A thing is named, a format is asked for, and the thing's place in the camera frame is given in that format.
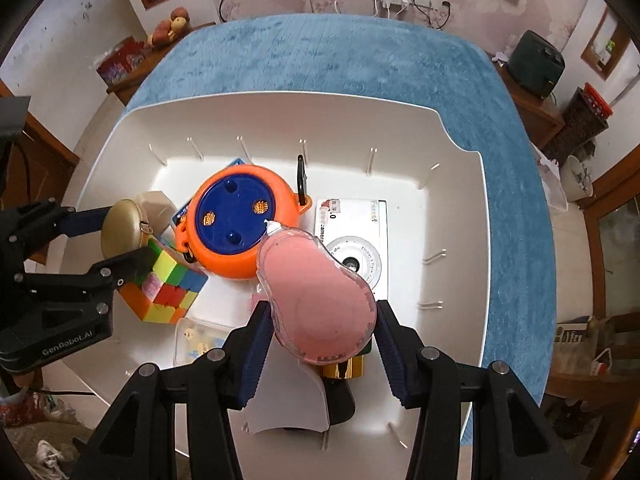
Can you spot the white plastic bin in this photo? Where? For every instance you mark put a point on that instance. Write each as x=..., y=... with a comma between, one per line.
x=440, y=210

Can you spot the orange round reel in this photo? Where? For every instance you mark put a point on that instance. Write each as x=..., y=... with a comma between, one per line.
x=225, y=200

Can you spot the green-lidded gold jar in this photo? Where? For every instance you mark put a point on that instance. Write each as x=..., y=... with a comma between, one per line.
x=345, y=365

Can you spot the colourful puzzle cube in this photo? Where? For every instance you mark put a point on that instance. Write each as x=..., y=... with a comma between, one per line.
x=165, y=280

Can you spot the dark green speaker box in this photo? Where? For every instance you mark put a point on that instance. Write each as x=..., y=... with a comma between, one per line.
x=535, y=62

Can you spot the wooden side table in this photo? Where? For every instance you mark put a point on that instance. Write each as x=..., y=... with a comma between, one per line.
x=150, y=67
x=540, y=120

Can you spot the white foot-shaped plastic piece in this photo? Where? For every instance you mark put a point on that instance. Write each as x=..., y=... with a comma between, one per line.
x=295, y=400

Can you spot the white ceramic pot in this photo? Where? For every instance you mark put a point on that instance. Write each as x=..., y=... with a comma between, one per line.
x=575, y=180

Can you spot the wooden chair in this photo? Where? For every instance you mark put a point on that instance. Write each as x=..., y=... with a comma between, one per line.
x=575, y=385

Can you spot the blue tablecloth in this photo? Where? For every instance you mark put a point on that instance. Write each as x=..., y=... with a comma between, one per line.
x=350, y=55

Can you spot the wooden glass door cabinet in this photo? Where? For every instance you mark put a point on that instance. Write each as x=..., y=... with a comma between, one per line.
x=592, y=230

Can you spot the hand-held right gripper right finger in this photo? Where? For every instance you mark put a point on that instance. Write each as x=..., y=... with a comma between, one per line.
x=395, y=355

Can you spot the brown monkey doll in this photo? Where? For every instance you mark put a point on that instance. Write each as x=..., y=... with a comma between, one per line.
x=175, y=25

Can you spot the pink pear-shaped plastic case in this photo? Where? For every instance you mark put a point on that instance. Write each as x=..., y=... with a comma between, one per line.
x=315, y=300

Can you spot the gold round compact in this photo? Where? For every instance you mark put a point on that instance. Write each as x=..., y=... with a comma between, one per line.
x=122, y=227

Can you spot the red gift box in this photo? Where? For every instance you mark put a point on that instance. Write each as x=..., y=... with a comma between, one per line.
x=120, y=62

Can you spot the white instant camera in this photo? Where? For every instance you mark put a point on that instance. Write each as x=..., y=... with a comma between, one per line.
x=350, y=220

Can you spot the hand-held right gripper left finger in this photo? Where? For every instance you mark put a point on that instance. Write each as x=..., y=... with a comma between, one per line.
x=255, y=355

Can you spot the dark wicker basket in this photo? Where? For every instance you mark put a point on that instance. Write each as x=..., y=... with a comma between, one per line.
x=575, y=120

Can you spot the beige plastic box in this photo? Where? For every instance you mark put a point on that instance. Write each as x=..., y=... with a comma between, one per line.
x=160, y=210

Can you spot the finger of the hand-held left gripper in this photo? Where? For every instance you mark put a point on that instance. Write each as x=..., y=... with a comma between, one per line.
x=87, y=221
x=125, y=262

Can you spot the clear sticker packet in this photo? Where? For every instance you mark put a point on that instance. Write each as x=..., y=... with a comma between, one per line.
x=197, y=340

